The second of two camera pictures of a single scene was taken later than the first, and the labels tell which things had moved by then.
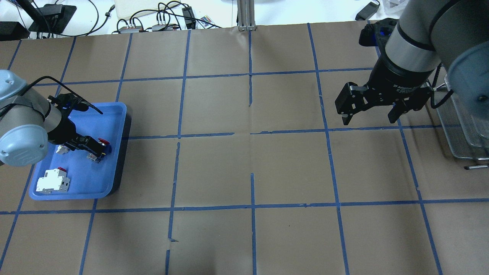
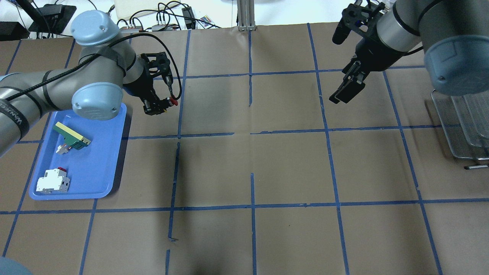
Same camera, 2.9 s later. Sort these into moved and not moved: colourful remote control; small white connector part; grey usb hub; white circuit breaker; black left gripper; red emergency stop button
Moved: black left gripper; red emergency stop button
Not moved: small white connector part; grey usb hub; colourful remote control; white circuit breaker
